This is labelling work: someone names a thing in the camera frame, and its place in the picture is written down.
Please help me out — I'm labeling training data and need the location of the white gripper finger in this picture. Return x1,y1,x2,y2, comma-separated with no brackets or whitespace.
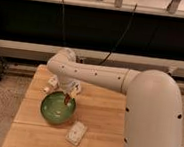
43,87,50,93
71,92,77,98

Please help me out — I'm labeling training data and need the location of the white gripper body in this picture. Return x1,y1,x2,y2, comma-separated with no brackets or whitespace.
48,75,82,93

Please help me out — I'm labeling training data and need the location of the red pepper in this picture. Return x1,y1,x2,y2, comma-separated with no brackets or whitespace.
64,94,71,105

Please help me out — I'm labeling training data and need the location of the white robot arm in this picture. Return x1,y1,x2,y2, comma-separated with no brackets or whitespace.
47,48,183,147

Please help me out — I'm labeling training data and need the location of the green ceramic bowl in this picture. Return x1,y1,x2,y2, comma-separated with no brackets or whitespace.
40,91,76,125

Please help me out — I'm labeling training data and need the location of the white rectangular sponge block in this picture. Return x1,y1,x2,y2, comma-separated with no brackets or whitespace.
65,121,88,146

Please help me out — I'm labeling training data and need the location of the black cable left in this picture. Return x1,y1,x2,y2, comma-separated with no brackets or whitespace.
53,0,72,48

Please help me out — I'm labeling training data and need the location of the black cable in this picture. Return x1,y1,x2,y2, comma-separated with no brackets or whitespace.
97,0,139,71
53,0,72,48

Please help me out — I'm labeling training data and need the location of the black cable right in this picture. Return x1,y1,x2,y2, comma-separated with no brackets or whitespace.
97,0,139,71

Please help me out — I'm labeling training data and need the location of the white baseboard rail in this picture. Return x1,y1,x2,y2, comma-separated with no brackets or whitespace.
0,40,184,77

